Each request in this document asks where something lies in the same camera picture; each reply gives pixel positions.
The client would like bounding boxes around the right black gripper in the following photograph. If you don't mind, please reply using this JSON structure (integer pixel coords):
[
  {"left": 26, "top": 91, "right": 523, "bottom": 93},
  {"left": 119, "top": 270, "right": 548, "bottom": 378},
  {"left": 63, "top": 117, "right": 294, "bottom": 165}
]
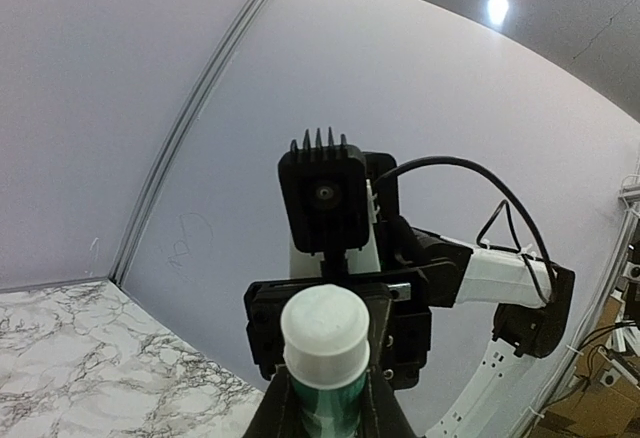
[{"left": 243, "top": 273, "right": 432, "bottom": 390}]

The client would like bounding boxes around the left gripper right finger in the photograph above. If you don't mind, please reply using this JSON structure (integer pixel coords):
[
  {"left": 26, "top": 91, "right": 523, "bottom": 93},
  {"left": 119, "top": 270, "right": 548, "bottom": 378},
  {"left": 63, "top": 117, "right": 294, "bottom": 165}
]
[{"left": 357, "top": 284, "right": 416, "bottom": 438}]

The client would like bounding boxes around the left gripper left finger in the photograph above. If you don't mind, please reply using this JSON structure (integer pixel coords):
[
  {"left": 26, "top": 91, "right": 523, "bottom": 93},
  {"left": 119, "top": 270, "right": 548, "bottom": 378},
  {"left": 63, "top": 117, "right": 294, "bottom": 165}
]
[{"left": 243, "top": 365, "right": 305, "bottom": 438}]

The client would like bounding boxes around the green white glue stick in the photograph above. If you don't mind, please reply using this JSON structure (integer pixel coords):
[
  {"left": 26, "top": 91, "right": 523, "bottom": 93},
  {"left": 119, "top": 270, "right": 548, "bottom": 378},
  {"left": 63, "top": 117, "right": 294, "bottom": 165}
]
[{"left": 280, "top": 284, "right": 370, "bottom": 437}]

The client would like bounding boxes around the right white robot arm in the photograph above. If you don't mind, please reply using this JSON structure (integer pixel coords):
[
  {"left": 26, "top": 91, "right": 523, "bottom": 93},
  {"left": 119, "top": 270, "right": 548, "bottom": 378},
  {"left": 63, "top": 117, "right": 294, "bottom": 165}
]
[{"left": 244, "top": 145, "right": 575, "bottom": 437}]

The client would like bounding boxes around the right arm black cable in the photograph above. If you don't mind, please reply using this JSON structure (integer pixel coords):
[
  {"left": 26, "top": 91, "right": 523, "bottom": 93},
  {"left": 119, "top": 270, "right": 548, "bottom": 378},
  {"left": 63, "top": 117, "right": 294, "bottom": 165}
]
[{"left": 372, "top": 156, "right": 559, "bottom": 304}]

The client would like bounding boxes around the right aluminium frame post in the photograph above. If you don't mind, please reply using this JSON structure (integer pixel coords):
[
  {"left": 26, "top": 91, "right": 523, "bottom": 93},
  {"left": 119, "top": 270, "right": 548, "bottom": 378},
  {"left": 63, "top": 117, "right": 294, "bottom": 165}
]
[{"left": 108, "top": 0, "right": 267, "bottom": 287}]

